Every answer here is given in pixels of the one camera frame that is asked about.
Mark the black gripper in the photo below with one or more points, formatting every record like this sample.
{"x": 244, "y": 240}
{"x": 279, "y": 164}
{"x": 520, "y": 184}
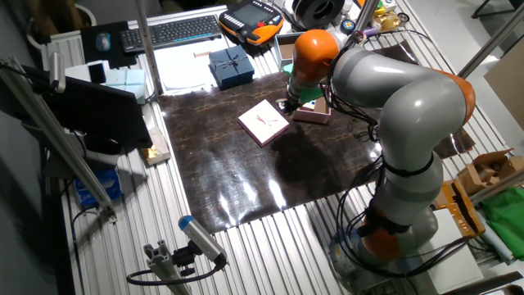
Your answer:
{"x": 294, "y": 98}

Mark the pink box lid with ribbon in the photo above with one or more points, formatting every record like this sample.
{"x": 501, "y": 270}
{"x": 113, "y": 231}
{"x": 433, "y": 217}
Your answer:
{"x": 263, "y": 123}

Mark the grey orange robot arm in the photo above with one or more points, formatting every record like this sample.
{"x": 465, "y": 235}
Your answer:
{"x": 409, "y": 102}

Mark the pink open box base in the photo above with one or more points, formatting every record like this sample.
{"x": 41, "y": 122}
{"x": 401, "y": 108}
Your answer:
{"x": 313, "y": 116}

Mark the grey open box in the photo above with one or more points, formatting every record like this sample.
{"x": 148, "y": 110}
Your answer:
{"x": 282, "y": 45}

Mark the blue gift box with bow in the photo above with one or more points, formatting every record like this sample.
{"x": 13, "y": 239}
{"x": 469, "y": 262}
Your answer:
{"x": 231, "y": 67}

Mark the small gold box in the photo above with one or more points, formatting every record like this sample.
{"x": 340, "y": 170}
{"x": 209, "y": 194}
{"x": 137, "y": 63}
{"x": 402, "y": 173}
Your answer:
{"x": 155, "y": 149}

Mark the white box with black insert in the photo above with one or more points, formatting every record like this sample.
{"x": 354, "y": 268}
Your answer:
{"x": 79, "y": 71}

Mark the open cardboard box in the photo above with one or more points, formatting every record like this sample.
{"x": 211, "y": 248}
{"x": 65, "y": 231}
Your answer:
{"x": 487, "y": 170}

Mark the small white colourful cube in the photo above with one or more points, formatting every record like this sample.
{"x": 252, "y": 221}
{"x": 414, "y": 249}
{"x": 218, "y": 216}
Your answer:
{"x": 309, "y": 106}

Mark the dark marble pattern mat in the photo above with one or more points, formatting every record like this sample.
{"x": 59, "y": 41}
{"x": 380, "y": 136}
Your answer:
{"x": 229, "y": 164}

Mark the orange black teach pendant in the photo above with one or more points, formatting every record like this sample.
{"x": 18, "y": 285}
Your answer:
{"x": 251, "y": 18}

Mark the black filament spool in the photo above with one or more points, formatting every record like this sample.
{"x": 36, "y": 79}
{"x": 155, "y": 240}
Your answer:
{"x": 315, "y": 12}

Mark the black round disc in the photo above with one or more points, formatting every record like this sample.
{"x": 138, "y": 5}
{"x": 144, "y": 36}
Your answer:
{"x": 348, "y": 26}

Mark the white paper sheet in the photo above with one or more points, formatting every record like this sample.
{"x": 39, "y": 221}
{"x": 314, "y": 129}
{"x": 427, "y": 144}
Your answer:
{"x": 184, "y": 67}

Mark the black stand with silver pole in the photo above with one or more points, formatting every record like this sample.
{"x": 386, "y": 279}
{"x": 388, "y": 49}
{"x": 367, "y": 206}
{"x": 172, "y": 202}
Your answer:
{"x": 366, "y": 16}

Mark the yellow foil object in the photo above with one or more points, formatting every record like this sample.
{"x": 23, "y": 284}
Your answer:
{"x": 387, "y": 20}

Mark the black keyboard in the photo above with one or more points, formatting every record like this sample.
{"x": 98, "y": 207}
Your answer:
{"x": 172, "y": 33}

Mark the light blue boxes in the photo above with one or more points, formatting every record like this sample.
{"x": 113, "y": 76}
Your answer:
{"x": 129, "y": 80}

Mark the black mouse pad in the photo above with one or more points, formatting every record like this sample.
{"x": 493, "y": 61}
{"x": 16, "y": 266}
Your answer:
{"x": 123, "y": 57}

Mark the black monitor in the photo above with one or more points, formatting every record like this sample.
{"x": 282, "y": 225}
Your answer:
{"x": 94, "y": 110}

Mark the blue grey computer mouse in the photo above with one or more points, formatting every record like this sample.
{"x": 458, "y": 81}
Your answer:
{"x": 103, "y": 42}

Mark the orange wooden tray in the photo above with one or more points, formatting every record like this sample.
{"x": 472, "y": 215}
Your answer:
{"x": 460, "y": 209}

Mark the blue tissue pack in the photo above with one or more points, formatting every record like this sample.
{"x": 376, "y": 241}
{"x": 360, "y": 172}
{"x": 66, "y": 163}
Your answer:
{"x": 96, "y": 188}

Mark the brown cardboard sheet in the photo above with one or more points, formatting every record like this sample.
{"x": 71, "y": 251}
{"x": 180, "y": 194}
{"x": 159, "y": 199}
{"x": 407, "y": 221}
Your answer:
{"x": 507, "y": 86}

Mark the long diagonal aluminium bar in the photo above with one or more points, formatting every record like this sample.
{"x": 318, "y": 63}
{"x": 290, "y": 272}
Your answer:
{"x": 61, "y": 143}

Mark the green cloth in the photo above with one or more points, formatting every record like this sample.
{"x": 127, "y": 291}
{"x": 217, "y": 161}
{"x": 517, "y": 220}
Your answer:
{"x": 507, "y": 217}

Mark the upright aluminium post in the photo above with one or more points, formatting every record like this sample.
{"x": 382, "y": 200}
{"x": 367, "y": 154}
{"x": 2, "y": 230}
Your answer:
{"x": 147, "y": 45}

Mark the silver camera with blue tip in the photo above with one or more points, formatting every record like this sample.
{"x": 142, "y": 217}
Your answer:
{"x": 200, "y": 237}

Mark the short aluminium profile mount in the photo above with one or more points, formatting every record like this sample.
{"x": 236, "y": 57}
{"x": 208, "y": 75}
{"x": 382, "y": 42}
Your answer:
{"x": 163, "y": 266}

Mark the slanted aluminium frame bar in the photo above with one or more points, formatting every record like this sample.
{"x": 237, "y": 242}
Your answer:
{"x": 491, "y": 41}

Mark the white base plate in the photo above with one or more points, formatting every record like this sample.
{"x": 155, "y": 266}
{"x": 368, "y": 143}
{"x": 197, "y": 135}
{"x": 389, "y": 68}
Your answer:
{"x": 450, "y": 262}

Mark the small silver camera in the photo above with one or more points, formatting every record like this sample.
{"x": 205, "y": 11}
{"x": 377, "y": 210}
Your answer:
{"x": 57, "y": 71}

